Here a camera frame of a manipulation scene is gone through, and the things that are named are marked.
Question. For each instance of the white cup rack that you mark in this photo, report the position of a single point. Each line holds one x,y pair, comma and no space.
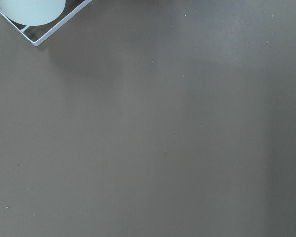
36,35

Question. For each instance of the pale green cup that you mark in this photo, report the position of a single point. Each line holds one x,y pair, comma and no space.
32,12

